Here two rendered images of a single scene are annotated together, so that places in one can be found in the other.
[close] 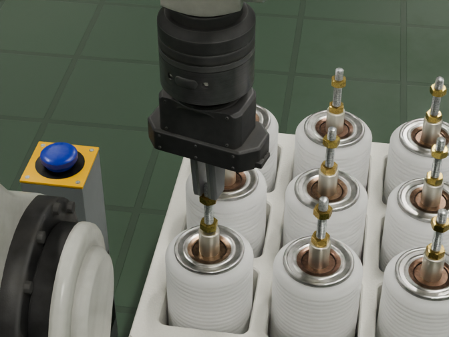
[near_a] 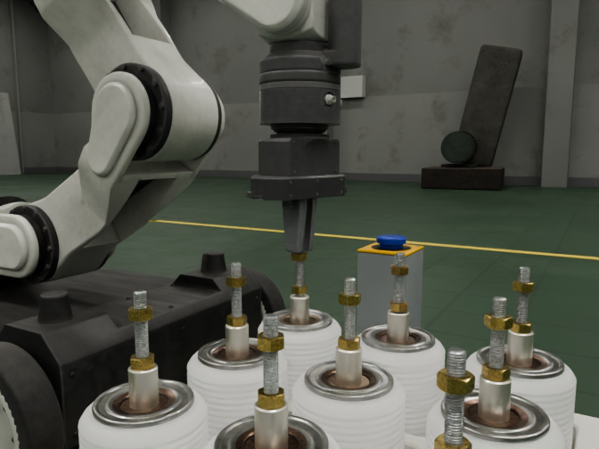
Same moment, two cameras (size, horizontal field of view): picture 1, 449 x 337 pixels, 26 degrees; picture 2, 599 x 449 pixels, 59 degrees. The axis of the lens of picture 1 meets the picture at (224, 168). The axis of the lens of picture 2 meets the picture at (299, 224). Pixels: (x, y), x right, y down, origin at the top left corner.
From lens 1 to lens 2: 1.23 m
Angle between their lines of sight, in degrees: 101
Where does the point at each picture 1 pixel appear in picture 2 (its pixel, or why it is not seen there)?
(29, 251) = (118, 66)
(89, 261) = (113, 81)
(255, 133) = (271, 175)
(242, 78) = (262, 104)
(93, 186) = (380, 272)
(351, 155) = (430, 424)
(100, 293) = (112, 102)
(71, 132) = not seen: outside the picture
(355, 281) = (193, 369)
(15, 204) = (134, 53)
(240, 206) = not seen: hidden behind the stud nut
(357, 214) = (297, 396)
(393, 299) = not seen: hidden behind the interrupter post
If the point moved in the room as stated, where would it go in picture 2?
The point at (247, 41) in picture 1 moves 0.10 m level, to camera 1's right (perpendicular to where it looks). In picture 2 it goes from (265, 69) to (215, 53)
